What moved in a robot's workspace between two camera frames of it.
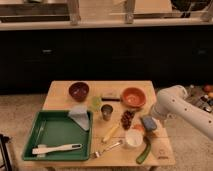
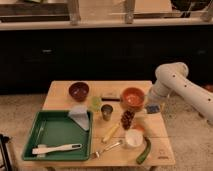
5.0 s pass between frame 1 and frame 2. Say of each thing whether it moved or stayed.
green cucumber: stayed
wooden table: stayed
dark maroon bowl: stayed
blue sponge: moved
